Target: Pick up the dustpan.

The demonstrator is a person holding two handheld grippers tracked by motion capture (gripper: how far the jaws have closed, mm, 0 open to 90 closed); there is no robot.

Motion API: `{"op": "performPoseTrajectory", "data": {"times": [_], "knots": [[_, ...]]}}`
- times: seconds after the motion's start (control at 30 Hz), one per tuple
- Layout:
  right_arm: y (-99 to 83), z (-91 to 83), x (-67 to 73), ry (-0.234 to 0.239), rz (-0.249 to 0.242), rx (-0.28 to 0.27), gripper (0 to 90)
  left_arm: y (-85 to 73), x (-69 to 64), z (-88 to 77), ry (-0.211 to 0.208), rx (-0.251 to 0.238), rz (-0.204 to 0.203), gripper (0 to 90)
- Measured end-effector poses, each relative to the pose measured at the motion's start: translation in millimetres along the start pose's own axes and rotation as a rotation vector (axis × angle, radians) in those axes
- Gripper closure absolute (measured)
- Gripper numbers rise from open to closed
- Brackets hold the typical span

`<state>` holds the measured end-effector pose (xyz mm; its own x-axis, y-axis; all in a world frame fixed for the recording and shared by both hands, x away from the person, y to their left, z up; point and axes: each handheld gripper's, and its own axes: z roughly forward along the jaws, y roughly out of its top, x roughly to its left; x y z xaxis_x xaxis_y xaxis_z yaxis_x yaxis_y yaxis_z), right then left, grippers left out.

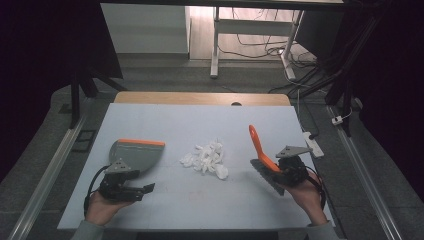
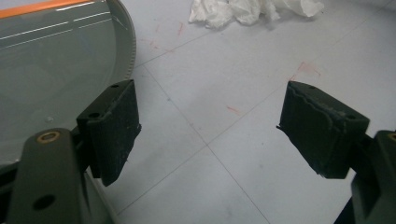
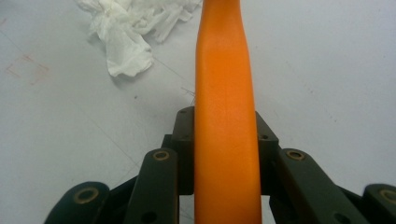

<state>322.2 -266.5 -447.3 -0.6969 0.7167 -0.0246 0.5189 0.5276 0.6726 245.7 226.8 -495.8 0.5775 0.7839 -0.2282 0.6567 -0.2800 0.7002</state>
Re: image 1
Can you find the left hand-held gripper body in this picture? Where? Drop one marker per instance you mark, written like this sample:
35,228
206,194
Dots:
116,166

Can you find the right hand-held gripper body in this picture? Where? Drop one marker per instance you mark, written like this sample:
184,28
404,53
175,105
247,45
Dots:
296,173

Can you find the grey dustpan with orange edge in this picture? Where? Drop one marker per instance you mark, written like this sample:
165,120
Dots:
140,155

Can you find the pile of white paper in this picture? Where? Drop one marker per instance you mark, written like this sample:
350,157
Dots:
206,158

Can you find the person's right hand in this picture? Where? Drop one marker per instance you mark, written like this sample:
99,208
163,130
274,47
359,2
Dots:
308,200

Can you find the person's left hand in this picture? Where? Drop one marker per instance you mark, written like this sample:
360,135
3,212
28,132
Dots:
101,210

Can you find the white power strip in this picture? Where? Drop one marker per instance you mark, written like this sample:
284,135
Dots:
313,145

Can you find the black floor plate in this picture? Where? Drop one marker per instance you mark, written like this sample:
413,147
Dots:
84,140

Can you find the small white adapter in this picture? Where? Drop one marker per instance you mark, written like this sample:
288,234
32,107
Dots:
337,120

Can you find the black tripod stand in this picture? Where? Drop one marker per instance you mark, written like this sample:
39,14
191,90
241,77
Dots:
75,100

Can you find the pale blue table board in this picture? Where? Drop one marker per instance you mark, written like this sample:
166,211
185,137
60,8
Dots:
200,123

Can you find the wooden table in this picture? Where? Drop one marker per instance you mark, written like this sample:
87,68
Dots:
186,98

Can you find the black metal stand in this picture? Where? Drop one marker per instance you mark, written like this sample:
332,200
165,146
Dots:
345,83

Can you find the dark curtain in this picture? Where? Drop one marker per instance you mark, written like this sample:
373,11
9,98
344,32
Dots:
396,83
33,50

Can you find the white cabinet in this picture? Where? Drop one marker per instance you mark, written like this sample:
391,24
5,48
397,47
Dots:
143,30

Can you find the aluminium floor rail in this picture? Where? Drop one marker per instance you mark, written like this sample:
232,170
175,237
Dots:
363,176
50,173

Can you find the white desk frame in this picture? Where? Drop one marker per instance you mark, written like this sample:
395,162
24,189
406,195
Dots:
253,27

